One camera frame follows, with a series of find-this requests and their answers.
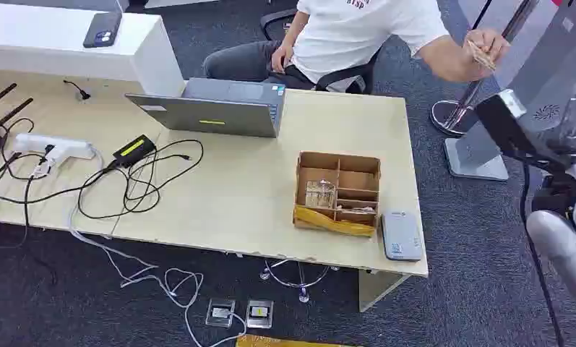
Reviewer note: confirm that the white desk shelf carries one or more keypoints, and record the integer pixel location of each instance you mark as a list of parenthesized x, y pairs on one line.
[(53, 45)]

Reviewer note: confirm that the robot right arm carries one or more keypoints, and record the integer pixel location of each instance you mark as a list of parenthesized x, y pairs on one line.
[(560, 249)]

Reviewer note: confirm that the chrome stanchion post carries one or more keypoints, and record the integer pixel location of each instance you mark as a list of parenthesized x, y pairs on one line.
[(453, 115)]

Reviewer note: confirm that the black office chair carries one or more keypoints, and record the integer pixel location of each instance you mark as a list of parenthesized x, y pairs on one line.
[(359, 74)]

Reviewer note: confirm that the clear wrapped card stack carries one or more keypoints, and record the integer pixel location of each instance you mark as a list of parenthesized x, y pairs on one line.
[(320, 194)]

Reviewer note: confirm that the grey card reader device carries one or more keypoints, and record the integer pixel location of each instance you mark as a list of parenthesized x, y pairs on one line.
[(401, 237)]

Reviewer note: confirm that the silver floor socket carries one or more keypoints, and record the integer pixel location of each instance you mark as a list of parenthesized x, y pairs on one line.
[(259, 314), (220, 313)]

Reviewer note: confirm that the stack of cards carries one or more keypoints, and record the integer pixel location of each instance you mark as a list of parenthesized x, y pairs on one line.
[(481, 57)]

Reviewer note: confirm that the yellow sheet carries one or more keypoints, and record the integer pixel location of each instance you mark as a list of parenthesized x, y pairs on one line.
[(278, 342)]

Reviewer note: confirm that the person's left hand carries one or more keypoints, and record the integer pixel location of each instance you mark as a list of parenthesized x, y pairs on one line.
[(484, 45)]

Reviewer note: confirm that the person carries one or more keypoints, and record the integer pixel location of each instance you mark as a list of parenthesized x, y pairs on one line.
[(350, 33)]

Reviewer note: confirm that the dark smartphone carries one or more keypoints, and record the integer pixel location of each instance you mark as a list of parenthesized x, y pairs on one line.
[(103, 29)]

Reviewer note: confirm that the black power adapter yellow label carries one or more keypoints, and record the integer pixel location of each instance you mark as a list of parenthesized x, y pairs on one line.
[(134, 150)]

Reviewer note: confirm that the white power strip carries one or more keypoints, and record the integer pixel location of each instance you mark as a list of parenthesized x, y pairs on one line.
[(53, 145)]

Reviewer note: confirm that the yellow tape strip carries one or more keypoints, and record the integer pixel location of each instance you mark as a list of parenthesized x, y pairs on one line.
[(331, 224)]

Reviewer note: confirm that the grey laptop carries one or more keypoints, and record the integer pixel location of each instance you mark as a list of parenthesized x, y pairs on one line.
[(220, 112)]

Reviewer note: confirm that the person's right hand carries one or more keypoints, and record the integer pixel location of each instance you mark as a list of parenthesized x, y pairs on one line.
[(281, 57)]

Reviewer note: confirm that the desk leg panel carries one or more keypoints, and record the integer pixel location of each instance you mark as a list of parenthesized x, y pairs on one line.
[(376, 289)]

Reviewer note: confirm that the thin cards in slot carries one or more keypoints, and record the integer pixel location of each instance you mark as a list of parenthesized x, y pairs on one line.
[(357, 210)]

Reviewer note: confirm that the wooden divided card box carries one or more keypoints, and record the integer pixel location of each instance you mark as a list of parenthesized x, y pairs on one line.
[(359, 179)]

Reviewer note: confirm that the grey kiosk stand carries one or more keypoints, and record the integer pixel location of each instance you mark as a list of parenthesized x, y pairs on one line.
[(532, 62)]

